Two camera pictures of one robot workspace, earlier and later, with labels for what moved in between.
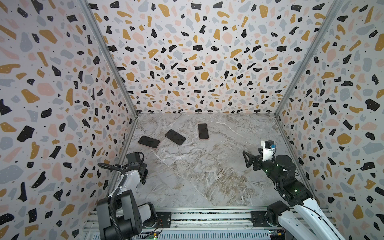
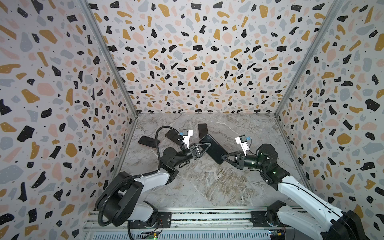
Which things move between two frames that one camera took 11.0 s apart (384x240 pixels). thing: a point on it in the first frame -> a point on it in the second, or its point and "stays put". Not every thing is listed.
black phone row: (149, 141) stays put
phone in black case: (175, 137) stays put
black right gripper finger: (248, 158) -> (225, 157)
